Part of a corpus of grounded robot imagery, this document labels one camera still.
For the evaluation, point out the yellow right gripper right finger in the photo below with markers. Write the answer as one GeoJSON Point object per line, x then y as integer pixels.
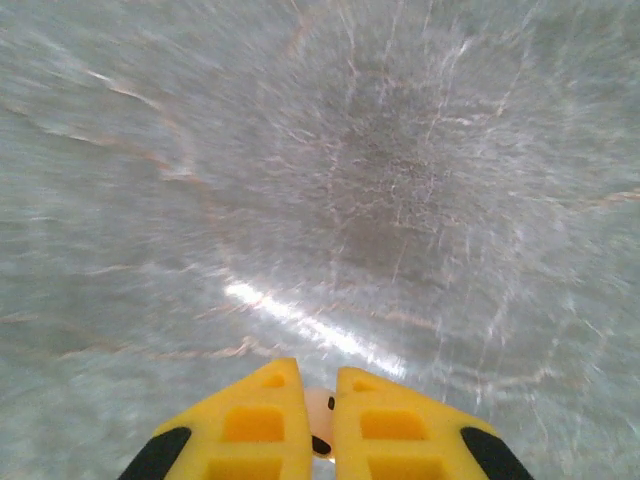
{"type": "Point", "coordinates": [400, 430]}

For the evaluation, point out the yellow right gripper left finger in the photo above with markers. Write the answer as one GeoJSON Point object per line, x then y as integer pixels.
{"type": "Point", "coordinates": [250, 430]}

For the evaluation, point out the white earbud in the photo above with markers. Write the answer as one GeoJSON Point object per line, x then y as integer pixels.
{"type": "Point", "coordinates": [317, 405]}

